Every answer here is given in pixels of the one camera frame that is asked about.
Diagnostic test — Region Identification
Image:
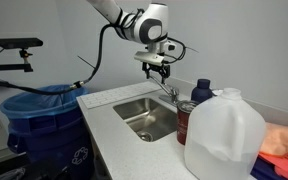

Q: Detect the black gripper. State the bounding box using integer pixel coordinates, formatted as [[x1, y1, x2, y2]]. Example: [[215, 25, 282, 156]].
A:
[[141, 61, 172, 85]]

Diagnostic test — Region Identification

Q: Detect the chrome faucet handle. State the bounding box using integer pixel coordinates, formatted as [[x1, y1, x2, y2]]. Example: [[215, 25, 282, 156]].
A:
[[169, 85, 181, 98]]

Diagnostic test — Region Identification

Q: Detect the chrome faucet with spout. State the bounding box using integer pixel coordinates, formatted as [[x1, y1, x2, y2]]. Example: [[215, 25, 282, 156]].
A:
[[149, 75, 182, 108]]

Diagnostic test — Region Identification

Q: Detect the stainless steel sink basin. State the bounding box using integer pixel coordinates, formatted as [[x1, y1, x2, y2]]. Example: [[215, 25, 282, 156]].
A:
[[112, 96, 179, 143]]

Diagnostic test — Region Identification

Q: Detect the white tile pattern mat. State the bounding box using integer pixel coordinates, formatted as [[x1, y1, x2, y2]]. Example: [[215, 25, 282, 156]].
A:
[[79, 80, 162, 110]]

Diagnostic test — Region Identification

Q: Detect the navy blue bottle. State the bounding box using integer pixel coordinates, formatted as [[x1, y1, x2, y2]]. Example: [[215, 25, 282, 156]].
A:
[[190, 78, 214, 104]]

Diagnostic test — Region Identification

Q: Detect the dark red tumbler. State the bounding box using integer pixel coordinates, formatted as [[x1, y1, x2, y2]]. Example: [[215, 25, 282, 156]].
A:
[[176, 99, 200, 146]]

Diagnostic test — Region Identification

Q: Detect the translucent plastic gallon jug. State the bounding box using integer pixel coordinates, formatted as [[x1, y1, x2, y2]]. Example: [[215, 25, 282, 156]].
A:
[[183, 87, 267, 180]]

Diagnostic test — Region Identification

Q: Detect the blue bin liner bag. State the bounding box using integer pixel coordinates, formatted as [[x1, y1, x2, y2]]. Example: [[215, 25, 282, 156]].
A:
[[0, 83, 90, 122]]

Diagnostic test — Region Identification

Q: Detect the blue recycling bin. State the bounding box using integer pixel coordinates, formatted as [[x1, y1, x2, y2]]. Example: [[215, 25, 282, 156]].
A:
[[6, 105, 98, 180]]

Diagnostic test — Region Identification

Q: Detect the light orange cloth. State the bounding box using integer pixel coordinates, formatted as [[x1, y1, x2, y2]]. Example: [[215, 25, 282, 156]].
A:
[[259, 121, 288, 158]]

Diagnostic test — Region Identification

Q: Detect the dark blue cloth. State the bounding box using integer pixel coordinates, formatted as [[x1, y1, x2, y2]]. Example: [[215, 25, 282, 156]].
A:
[[250, 156, 287, 180]]

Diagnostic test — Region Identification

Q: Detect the red cloth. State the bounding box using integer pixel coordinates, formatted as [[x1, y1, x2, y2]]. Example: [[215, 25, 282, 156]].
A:
[[257, 151, 288, 180]]

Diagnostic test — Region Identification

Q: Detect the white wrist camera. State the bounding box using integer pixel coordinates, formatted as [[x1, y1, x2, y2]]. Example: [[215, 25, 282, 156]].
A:
[[133, 50, 166, 66]]

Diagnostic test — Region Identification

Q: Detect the thick black cable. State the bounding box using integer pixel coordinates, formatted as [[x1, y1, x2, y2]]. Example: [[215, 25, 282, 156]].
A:
[[0, 23, 118, 96]]

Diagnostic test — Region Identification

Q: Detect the black stereo camera bar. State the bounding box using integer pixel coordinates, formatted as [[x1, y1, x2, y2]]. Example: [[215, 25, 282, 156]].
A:
[[0, 37, 45, 50]]

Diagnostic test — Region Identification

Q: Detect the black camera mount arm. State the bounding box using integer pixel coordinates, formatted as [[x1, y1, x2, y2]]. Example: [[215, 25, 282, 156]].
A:
[[0, 48, 35, 74]]

